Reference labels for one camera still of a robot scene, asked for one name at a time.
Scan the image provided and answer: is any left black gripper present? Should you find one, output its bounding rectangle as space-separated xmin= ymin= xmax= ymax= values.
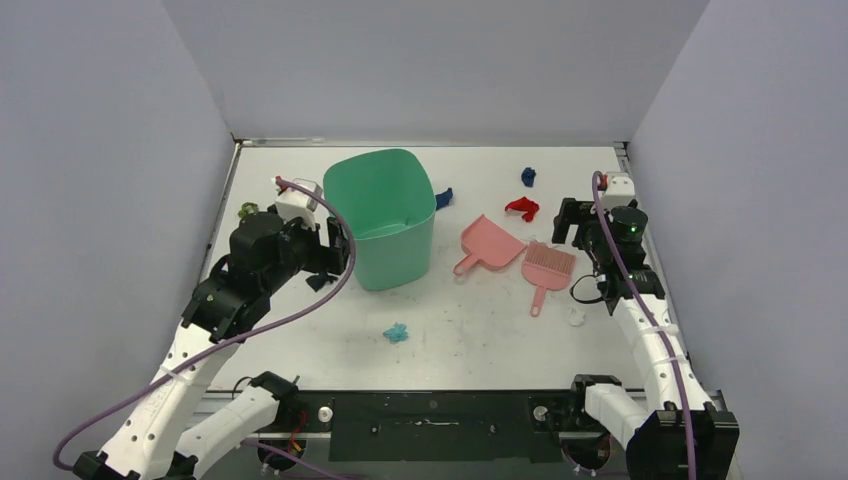
xmin=262 ymin=211 xmax=352 ymax=294

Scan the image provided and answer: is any pink hand brush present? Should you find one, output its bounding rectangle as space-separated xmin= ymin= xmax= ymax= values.
xmin=521 ymin=241 xmax=577 ymax=317

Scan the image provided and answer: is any pink plastic dustpan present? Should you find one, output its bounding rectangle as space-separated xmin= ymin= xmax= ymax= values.
xmin=453 ymin=215 xmax=526 ymax=276

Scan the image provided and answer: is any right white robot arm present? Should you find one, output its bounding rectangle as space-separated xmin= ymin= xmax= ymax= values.
xmin=552 ymin=198 xmax=739 ymax=479

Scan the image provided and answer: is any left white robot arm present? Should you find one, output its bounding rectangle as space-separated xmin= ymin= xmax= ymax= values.
xmin=71 ymin=212 xmax=355 ymax=479

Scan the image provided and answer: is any green paper scrap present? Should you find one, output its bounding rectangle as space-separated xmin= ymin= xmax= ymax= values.
xmin=237 ymin=202 xmax=260 ymax=219

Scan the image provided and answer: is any red paper scrap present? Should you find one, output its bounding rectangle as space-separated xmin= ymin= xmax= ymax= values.
xmin=504 ymin=197 xmax=540 ymax=222

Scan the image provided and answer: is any white paper scrap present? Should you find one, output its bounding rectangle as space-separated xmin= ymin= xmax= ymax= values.
xmin=568 ymin=308 xmax=585 ymax=327

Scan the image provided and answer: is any small dark blue paper ball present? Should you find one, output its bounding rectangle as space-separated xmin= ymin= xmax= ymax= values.
xmin=520 ymin=167 xmax=536 ymax=188

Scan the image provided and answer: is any green plastic bin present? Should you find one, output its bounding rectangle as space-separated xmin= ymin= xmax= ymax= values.
xmin=323 ymin=149 xmax=436 ymax=291

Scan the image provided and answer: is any light blue paper scrap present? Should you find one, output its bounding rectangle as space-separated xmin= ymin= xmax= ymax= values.
xmin=382 ymin=323 xmax=409 ymax=344

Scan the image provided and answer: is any long dark blue paper scrap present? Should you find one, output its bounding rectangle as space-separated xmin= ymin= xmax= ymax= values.
xmin=435 ymin=188 xmax=454 ymax=210

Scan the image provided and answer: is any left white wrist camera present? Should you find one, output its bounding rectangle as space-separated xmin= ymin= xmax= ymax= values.
xmin=274 ymin=176 xmax=318 ymax=232

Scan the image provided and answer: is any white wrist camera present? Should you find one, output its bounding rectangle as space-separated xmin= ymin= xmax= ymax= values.
xmin=274 ymin=176 xmax=318 ymax=232
xmin=599 ymin=172 xmax=635 ymax=211

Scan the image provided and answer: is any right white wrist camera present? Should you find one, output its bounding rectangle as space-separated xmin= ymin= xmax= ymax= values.
xmin=599 ymin=172 xmax=635 ymax=211

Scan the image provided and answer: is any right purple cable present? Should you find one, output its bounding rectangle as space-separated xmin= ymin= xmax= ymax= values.
xmin=591 ymin=170 xmax=698 ymax=480

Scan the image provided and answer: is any aluminium table edge rail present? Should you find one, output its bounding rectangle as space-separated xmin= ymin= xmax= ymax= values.
xmin=235 ymin=137 xmax=628 ymax=149

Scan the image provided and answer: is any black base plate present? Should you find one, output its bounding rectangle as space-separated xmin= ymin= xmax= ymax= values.
xmin=259 ymin=390 xmax=613 ymax=463

